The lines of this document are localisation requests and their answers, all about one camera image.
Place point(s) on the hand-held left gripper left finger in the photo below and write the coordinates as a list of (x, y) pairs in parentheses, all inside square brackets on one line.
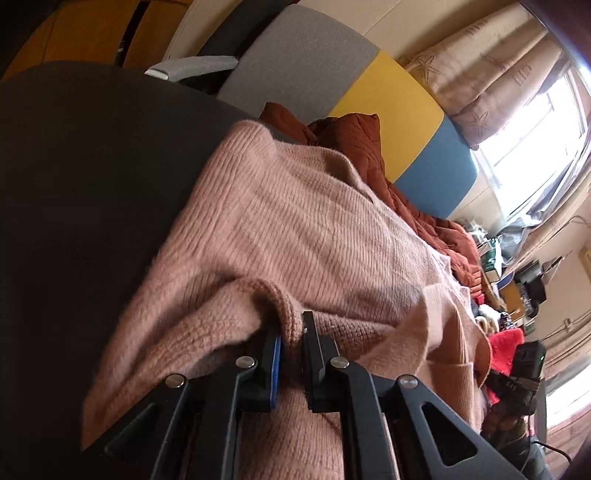
[(277, 367)]

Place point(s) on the grey yellow blue padded headboard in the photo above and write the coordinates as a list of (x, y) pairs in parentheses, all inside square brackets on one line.
[(300, 60)]

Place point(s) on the blue and yellow box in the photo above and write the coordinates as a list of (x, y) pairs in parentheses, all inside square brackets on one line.
[(513, 295)]

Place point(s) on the bright window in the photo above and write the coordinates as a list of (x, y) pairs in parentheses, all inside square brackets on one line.
[(531, 138)]

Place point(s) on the beige fluffy cloth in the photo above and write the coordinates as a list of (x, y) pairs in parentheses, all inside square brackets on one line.
[(487, 316)]

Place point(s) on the black electronic device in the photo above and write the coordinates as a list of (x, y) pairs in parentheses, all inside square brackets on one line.
[(531, 286)]

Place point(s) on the green white box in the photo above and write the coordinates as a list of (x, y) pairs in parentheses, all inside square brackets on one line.
[(491, 258)]

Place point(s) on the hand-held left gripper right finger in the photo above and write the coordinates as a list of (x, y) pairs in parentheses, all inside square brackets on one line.
[(314, 369)]

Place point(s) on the sheer grey curtain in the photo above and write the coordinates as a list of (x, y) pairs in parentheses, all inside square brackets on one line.
[(521, 230)]

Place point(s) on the black chair back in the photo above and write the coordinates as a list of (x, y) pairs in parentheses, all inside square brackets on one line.
[(240, 32)]

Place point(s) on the red fuzzy sweater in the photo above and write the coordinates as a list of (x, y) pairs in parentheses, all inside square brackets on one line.
[(503, 346)]

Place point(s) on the pink knit sweater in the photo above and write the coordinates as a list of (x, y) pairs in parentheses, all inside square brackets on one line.
[(300, 230)]

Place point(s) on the grey chair armrest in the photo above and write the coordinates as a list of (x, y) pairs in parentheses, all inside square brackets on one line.
[(198, 64)]

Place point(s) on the small side window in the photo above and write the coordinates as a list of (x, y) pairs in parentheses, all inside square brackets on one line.
[(572, 397)]

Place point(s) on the person's right forearm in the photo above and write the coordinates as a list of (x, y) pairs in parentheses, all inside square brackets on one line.
[(517, 457)]

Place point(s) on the beige patterned curtain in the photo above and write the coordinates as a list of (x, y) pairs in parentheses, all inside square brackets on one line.
[(485, 78)]

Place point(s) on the wooden wardrobe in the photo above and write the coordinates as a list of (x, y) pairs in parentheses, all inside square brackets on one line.
[(69, 37)]

